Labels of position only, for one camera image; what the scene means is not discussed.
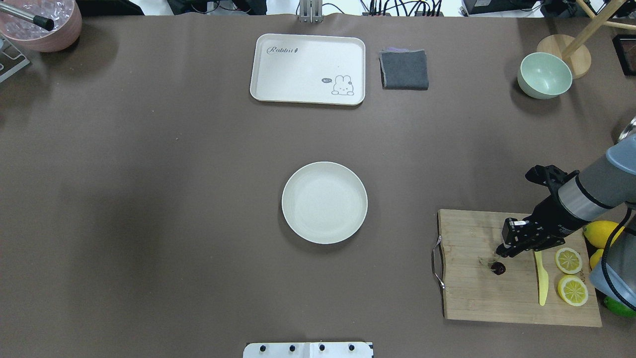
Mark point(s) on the pink bowl with ice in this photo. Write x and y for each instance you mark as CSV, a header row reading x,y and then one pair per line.
x,y
65,14

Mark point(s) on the folded grey cloth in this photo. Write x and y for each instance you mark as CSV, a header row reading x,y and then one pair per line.
x,y
403,69

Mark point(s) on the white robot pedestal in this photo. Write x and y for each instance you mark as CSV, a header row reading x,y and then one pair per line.
x,y
309,350

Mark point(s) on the aluminium frame post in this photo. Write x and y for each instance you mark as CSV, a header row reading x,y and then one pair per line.
x,y
310,11

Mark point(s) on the yellow lemon right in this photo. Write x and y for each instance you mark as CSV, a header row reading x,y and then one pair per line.
x,y
598,232

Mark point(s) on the wooden cup stand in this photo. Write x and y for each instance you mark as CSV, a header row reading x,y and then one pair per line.
x,y
572,51

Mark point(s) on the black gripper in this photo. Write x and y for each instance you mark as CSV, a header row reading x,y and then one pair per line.
x,y
555,218

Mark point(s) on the metal muddler in bowl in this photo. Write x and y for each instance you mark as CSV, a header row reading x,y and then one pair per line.
x,y
40,21

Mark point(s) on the round beige plate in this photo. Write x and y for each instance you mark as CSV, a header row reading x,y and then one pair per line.
x,y
324,203

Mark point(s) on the beige rectangular tray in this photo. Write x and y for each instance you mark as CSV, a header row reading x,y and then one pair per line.
x,y
311,69

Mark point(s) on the red cherries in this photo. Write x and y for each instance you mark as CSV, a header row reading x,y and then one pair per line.
x,y
498,268

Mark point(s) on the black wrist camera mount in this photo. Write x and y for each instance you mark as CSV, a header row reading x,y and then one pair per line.
x,y
550,176

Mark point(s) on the green lime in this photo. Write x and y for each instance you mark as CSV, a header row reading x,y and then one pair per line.
x,y
618,308

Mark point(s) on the yellow lemon left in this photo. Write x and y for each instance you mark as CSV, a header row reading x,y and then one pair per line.
x,y
595,258

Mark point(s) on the yellow plastic knife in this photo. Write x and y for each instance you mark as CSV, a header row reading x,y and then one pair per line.
x,y
543,278

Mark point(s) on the white wire cup rack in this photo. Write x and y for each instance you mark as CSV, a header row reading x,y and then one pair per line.
x,y
12,59

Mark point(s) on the yellow lemon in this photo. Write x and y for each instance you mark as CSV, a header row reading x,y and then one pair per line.
x,y
598,232
595,258

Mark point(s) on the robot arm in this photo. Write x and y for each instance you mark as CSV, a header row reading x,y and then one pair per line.
x,y
576,199

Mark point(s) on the mint green bowl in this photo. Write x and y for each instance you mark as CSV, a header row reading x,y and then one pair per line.
x,y
543,76

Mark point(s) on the metal cutting board handle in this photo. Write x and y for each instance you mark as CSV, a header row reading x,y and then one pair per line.
x,y
437,262

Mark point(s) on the wooden cutting board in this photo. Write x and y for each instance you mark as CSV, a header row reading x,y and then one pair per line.
x,y
472,292

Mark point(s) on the lemon slice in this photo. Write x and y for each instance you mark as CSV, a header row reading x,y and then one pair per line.
x,y
568,260
572,290

